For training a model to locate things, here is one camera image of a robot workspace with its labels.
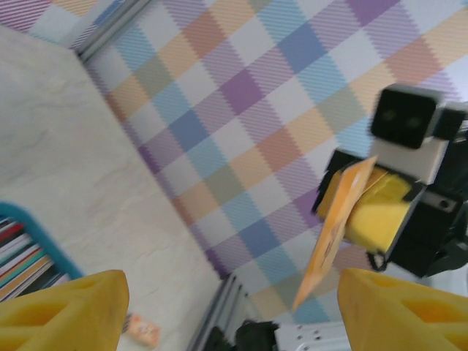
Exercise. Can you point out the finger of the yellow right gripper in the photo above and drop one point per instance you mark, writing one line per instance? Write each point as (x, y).
(327, 194)
(380, 219)

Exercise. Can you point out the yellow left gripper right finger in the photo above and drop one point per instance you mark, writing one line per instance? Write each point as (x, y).
(402, 318)

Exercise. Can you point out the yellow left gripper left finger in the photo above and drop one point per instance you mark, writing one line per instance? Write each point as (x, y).
(66, 314)

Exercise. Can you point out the orange credit card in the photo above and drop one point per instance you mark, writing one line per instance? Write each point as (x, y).
(329, 248)

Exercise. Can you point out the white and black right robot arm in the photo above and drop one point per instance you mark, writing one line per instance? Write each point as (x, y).
(314, 338)

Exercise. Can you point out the blue card tray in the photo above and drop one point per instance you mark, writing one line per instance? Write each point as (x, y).
(58, 252)

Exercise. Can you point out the red credit card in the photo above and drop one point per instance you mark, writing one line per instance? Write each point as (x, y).
(9, 234)

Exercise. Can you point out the small orange packet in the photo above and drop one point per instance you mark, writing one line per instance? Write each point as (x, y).
(144, 329)

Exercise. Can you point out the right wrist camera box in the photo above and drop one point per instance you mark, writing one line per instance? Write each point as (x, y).
(402, 117)

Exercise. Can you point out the aluminium corner post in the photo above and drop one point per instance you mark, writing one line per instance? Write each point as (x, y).
(109, 29)

